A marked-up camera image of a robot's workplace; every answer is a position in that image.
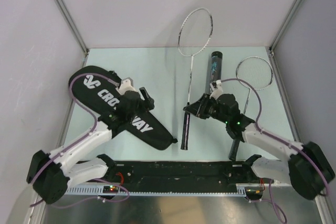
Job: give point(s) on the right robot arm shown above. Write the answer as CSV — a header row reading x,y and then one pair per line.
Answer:
x,y
303,166

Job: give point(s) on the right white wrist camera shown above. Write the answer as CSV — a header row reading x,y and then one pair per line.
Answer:
x,y
216,88

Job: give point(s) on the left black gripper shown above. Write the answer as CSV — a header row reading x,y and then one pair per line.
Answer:
x,y
147,104

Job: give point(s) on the black shuttlecock tube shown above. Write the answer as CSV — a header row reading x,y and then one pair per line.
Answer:
x,y
214,69

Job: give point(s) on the grey slotted cable duct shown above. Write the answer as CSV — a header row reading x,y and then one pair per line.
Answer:
x,y
109,190

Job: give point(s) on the black racket cover bag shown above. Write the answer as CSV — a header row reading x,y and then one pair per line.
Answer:
x,y
101,96

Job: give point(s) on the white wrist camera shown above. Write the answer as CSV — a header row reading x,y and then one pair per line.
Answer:
x,y
125,86
216,88

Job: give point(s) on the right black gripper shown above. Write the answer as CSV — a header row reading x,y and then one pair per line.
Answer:
x,y
198,108

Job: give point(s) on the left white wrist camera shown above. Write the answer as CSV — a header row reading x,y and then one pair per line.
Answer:
x,y
125,86

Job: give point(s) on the right aluminium frame post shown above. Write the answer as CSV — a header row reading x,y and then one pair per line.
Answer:
x,y
294,8

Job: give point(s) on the left aluminium frame post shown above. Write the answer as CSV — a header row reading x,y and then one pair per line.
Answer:
x,y
72,26

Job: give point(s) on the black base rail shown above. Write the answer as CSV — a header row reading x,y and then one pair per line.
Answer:
x,y
182,176

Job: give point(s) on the white badminton racket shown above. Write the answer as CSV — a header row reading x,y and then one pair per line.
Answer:
x,y
194,35
258,73

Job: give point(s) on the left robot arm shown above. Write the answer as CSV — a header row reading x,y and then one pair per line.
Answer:
x,y
52,174

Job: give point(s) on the aluminium frame post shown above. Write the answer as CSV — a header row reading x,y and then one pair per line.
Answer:
x,y
72,26
294,8

